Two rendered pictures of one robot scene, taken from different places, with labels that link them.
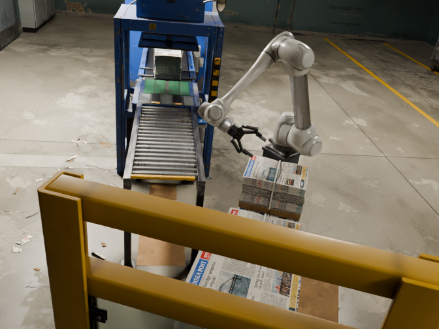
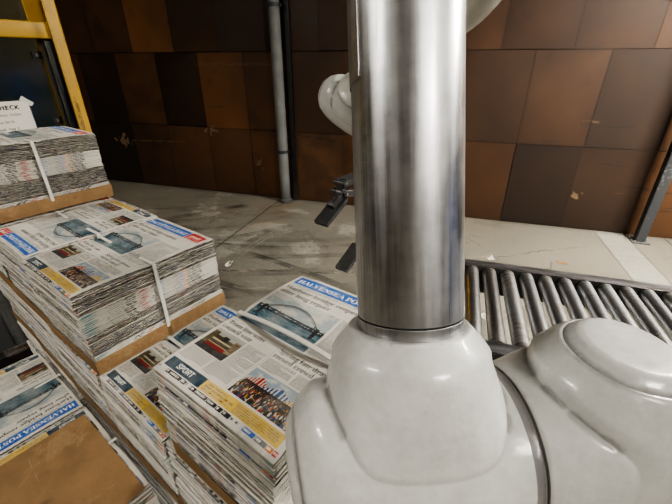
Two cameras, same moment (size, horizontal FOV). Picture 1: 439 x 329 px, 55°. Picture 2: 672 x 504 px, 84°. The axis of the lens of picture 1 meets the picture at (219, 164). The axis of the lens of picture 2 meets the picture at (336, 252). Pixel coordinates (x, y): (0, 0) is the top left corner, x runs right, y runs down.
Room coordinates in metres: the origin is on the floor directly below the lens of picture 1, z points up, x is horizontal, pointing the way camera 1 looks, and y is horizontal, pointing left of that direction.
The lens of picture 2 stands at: (2.53, -0.78, 1.50)
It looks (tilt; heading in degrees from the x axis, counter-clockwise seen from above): 27 degrees down; 116
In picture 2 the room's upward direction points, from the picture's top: straight up
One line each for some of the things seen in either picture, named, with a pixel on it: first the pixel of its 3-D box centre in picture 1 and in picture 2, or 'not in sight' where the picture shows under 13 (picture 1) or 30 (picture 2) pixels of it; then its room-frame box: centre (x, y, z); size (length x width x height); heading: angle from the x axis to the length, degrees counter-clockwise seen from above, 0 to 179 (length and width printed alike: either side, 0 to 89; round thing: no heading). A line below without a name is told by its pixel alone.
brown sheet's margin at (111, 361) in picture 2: not in sight; (141, 310); (1.63, -0.24, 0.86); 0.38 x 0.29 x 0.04; 80
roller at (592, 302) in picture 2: (165, 149); (603, 322); (2.87, 0.43, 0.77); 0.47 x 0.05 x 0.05; 99
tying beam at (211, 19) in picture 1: (170, 20); not in sight; (4.06, 0.62, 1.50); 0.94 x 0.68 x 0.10; 99
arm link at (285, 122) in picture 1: (287, 128); (585, 423); (2.65, -0.43, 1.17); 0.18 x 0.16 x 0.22; 33
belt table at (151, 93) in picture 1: (166, 96); not in sight; (4.06, 0.62, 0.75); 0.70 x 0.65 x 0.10; 9
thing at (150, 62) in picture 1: (167, 63); not in sight; (5.18, 0.80, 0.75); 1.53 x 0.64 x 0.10; 9
